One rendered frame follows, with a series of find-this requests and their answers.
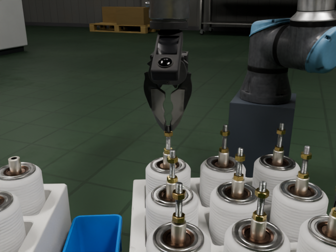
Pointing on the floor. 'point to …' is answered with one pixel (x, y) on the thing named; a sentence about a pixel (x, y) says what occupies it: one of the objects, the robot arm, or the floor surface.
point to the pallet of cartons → (124, 20)
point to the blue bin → (95, 234)
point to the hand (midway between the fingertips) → (168, 126)
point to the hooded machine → (12, 27)
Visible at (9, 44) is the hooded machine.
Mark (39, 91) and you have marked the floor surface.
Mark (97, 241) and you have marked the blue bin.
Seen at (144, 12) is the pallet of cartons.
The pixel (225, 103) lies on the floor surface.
